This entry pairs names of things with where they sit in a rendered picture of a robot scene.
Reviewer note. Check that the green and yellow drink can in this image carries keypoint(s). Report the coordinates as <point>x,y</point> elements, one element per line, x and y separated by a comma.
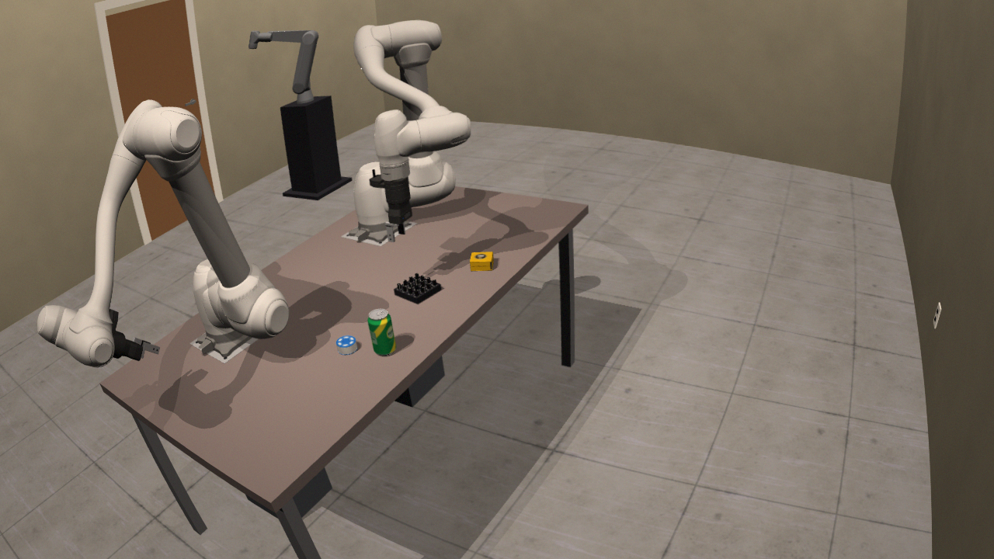
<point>381,332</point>

